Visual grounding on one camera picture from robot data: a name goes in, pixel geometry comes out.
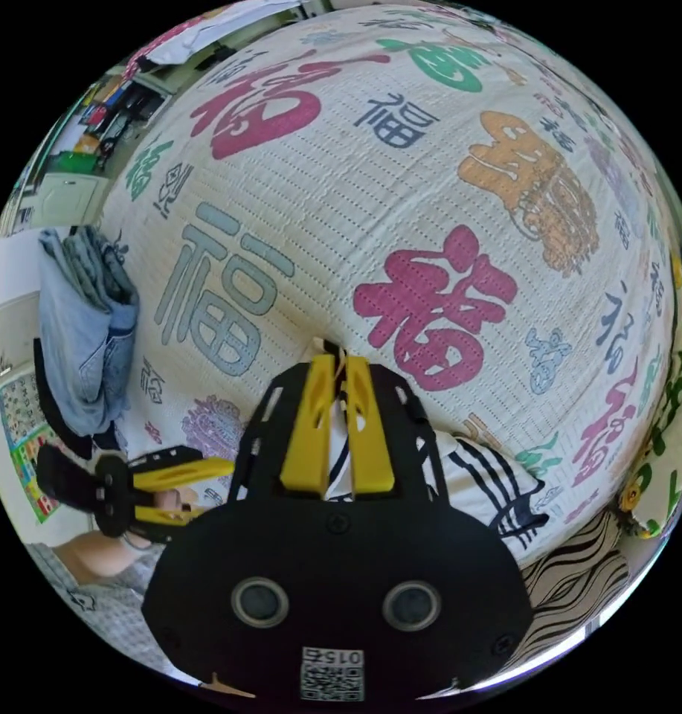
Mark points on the bed with printed mat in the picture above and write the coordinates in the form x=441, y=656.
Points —
x=340, y=223

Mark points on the white cupboard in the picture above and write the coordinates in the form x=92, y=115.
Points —
x=67, y=192

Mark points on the black and white striped short sleeve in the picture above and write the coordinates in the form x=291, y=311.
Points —
x=485, y=477

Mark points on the cluttered shelf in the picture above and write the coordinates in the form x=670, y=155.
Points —
x=113, y=114

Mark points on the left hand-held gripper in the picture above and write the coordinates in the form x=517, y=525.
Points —
x=113, y=492

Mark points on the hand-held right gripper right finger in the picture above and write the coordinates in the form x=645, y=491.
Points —
x=371, y=435

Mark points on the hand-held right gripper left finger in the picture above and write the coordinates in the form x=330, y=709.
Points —
x=309, y=429

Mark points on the green and yellow flowered pillow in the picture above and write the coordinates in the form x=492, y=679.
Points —
x=671, y=424

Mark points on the black and white wavy-striped cloth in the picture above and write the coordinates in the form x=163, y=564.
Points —
x=575, y=586

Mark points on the person's body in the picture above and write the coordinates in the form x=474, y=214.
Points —
x=95, y=619

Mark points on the person's left forearm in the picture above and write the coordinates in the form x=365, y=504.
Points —
x=98, y=555

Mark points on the pile of clothes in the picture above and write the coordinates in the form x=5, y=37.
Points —
x=87, y=329

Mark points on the person's left hand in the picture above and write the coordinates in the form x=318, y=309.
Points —
x=172, y=496

